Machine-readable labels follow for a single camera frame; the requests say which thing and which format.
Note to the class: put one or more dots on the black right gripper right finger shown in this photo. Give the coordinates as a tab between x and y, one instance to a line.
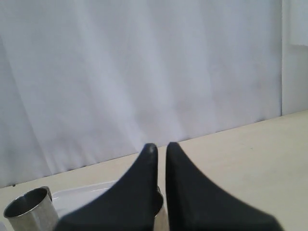
195	203

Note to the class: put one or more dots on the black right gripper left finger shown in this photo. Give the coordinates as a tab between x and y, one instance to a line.
127	206

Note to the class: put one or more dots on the steel mug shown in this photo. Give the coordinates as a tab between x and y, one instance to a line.
32	211

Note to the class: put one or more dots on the white plastic tray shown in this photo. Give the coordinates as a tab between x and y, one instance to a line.
67	201

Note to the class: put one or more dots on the white curtain backdrop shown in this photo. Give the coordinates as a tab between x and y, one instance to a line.
85	81

